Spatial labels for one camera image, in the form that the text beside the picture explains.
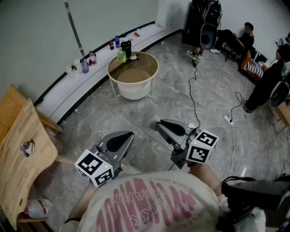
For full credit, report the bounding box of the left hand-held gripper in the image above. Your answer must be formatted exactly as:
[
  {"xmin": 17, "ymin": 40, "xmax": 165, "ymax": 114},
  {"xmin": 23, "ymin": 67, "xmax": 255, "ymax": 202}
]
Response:
[{"xmin": 74, "ymin": 131, "xmax": 135, "ymax": 188}]

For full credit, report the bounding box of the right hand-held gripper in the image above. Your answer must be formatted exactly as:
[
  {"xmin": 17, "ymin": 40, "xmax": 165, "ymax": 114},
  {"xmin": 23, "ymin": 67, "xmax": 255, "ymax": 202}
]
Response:
[{"xmin": 156, "ymin": 119, "xmax": 220, "ymax": 169}]

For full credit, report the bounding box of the black kettle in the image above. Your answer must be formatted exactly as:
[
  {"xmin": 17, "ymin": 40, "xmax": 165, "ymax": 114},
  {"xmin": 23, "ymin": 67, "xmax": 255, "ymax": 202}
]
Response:
[{"xmin": 120, "ymin": 40, "xmax": 133, "ymax": 59}]

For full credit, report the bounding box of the person's left forearm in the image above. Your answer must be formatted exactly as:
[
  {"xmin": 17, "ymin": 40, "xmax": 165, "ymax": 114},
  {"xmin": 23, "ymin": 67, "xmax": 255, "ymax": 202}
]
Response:
[{"xmin": 67, "ymin": 184, "xmax": 99, "ymax": 220}]

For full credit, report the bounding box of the person's right forearm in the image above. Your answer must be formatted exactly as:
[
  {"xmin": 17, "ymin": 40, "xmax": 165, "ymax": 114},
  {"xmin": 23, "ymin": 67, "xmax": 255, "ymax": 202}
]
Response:
[{"xmin": 187, "ymin": 162, "xmax": 222, "ymax": 197}]

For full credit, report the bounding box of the white power strip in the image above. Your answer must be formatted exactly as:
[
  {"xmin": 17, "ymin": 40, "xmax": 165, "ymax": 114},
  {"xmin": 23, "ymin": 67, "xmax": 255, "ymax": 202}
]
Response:
[{"xmin": 223, "ymin": 114, "xmax": 235, "ymax": 126}]

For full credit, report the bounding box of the person's white printed shirt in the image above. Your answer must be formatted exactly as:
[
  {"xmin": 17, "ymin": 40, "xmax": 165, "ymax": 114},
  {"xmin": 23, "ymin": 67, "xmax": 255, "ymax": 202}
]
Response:
[{"xmin": 63, "ymin": 166, "xmax": 266, "ymax": 232}]

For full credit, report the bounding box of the white curved ledge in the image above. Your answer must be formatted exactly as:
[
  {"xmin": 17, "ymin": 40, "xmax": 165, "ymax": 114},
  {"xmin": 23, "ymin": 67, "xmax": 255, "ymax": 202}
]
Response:
[{"xmin": 36, "ymin": 21, "xmax": 184, "ymax": 124}]

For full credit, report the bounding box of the clear plastic bottle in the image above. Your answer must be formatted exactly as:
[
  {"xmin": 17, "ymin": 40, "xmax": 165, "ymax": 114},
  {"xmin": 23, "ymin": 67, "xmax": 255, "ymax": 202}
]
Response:
[{"xmin": 65, "ymin": 66, "xmax": 77, "ymax": 80}]

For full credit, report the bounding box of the white plastic bottle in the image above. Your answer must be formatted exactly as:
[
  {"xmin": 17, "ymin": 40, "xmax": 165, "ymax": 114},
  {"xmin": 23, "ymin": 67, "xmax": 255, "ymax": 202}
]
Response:
[{"xmin": 72, "ymin": 58, "xmax": 83, "ymax": 74}]

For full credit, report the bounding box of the green drink bottle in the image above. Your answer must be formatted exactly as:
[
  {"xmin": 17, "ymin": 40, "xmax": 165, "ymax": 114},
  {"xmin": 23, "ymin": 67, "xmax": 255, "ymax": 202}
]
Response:
[{"xmin": 116, "ymin": 47, "xmax": 127, "ymax": 63}]

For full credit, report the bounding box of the crumpled silver wrapper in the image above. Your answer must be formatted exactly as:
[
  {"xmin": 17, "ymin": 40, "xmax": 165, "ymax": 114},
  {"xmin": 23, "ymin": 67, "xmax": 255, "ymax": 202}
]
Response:
[{"xmin": 20, "ymin": 139, "xmax": 36, "ymax": 158}]

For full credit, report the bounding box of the orange seat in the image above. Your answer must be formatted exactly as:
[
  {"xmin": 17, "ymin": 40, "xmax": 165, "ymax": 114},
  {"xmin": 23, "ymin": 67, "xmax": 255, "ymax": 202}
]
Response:
[{"xmin": 237, "ymin": 48, "xmax": 271, "ymax": 83}]

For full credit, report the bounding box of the wooden chair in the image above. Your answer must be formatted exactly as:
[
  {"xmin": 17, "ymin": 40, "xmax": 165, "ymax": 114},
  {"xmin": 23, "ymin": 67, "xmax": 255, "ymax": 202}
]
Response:
[{"xmin": 0, "ymin": 84, "xmax": 77, "ymax": 231}]

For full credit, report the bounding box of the large clear water bottle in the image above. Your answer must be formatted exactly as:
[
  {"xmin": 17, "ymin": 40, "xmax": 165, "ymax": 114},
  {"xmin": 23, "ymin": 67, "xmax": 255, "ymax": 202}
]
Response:
[{"xmin": 23, "ymin": 198, "xmax": 54, "ymax": 219}]

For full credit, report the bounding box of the striped cloth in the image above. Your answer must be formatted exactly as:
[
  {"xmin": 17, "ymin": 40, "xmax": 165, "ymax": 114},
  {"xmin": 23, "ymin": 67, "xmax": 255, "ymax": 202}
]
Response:
[{"xmin": 245, "ymin": 60, "xmax": 266, "ymax": 78}]

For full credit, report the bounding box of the black chest pack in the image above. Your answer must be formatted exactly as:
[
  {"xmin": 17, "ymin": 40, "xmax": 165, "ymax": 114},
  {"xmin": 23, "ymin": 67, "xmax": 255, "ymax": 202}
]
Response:
[{"xmin": 215, "ymin": 174, "xmax": 290, "ymax": 232}]

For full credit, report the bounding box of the black cabinet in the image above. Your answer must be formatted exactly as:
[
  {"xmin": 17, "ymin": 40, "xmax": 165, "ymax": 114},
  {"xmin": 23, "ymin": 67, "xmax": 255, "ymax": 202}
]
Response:
[{"xmin": 182, "ymin": 1, "xmax": 200, "ymax": 47}]

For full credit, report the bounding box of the wooden side furniture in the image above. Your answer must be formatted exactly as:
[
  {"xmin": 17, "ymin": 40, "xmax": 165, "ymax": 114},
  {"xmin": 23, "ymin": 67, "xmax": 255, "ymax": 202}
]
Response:
[{"xmin": 271, "ymin": 101, "xmax": 290, "ymax": 135}]

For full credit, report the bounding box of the white floor cable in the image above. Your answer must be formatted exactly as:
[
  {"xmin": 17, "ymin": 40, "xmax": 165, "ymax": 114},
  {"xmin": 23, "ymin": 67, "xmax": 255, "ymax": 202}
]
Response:
[
  {"xmin": 212, "ymin": 124, "xmax": 272, "ymax": 180},
  {"xmin": 184, "ymin": 111, "xmax": 206, "ymax": 128}
]

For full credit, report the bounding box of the black floor cable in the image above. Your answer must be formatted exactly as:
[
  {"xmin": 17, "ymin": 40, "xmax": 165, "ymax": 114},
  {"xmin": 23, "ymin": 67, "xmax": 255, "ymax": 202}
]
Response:
[
  {"xmin": 188, "ymin": 59, "xmax": 206, "ymax": 129},
  {"xmin": 229, "ymin": 91, "xmax": 245, "ymax": 120}
]

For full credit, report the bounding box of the metal wall strip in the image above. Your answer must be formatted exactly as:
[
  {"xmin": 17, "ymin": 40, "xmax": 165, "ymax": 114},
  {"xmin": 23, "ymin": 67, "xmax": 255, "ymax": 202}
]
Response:
[{"xmin": 63, "ymin": 0, "xmax": 86, "ymax": 58}]

